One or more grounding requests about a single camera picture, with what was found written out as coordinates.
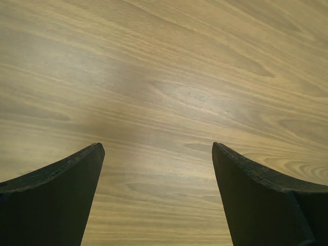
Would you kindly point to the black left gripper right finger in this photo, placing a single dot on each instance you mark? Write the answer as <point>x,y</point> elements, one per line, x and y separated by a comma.
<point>265,207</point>

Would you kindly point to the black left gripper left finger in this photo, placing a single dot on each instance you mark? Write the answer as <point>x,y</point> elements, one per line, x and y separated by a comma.
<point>51,205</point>

